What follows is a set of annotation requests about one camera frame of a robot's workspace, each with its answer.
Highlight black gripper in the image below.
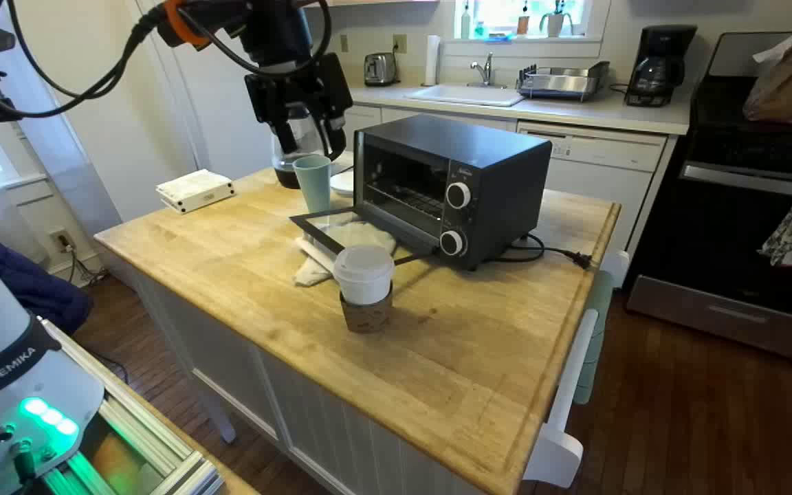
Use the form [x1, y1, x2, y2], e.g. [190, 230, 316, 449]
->
[246, 49, 355, 163]

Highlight grey blue plastic cup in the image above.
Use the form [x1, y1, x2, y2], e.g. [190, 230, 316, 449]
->
[293, 151, 337, 218]

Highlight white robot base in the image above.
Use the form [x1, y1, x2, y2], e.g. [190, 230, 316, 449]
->
[0, 235, 107, 495]

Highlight white lidded paper coffee cup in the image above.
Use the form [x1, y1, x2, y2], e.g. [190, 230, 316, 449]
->
[331, 243, 400, 335]

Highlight dark round Aroma appliance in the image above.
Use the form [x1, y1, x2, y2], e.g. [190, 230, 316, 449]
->
[269, 136, 305, 193]

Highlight silver bread toaster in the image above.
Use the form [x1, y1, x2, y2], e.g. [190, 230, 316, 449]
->
[360, 49, 403, 92]

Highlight white flat box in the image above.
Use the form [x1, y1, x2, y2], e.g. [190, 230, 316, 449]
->
[154, 169, 238, 218]

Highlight white cloth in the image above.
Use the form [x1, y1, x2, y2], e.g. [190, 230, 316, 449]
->
[293, 218, 403, 288]

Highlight wooden top kitchen island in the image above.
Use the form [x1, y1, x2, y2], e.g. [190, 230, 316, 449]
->
[92, 164, 625, 495]

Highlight white paper towel roll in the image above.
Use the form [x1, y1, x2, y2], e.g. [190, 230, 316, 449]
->
[422, 32, 445, 92]

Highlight black toaster oven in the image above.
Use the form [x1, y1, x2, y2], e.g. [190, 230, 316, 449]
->
[352, 112, 557, 272]

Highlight white kitchen sink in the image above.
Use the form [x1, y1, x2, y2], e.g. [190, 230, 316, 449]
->
[408, 83, 525, 111]

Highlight chrome sink faucet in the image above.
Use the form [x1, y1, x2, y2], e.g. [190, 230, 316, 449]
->
[469, 52, 503, 92]

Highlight metal dish rack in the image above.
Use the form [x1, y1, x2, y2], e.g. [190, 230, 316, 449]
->
[514, 57, 613, 105]

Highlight white windowsill pot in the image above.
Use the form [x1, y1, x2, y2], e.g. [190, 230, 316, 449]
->
[539, 0, 573, 42]

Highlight white kitchen counter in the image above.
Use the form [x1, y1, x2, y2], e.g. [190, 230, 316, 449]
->
[344, 83, 696, 141]

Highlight white dishwasher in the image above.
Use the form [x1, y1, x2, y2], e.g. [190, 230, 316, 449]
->
[513, 119, 672, 257]

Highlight dark blue cloth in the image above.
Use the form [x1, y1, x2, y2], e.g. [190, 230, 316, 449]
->
[0, 210, 96, 339]

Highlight green hanging towel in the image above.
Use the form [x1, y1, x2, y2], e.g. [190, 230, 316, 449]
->
[573, 266, 619, 409]

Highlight black coffee maker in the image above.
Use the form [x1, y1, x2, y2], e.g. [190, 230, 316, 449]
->
[621, 23, 701, 111]

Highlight black kitchen stove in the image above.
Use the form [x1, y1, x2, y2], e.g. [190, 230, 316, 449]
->
[625, 30, 792, 375]

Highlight brown paper bag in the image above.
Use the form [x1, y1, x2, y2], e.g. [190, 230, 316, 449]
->
[741, 24, 792, 129]

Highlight black robot arm orange ring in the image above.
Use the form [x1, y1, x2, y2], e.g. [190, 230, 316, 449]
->
[133, 0, 337, 75]

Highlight black oven power cord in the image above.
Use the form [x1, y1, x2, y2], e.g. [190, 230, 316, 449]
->
[489, 228, 598, 272]

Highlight aluminium frame rail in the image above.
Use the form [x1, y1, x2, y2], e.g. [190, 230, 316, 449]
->
[37, 317, 225, 495]

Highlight white towel rail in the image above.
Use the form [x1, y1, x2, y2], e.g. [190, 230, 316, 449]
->
[521, 306, 603, 493]

